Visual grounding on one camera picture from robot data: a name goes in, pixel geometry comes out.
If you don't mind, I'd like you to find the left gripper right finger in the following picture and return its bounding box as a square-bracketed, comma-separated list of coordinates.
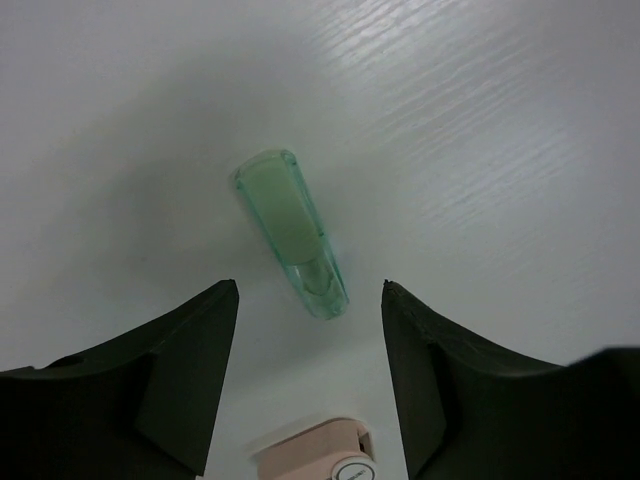
[381, 281, 639, 479]

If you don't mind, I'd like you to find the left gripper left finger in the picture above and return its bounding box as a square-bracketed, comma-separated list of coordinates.
[1, 280, 239, 479]

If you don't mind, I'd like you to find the pink mini stapler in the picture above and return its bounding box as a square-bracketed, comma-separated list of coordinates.
[246, 417, 381, 480]

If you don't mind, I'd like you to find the green highlighter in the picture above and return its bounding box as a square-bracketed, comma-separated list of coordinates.
[233, 149, 349, 320]

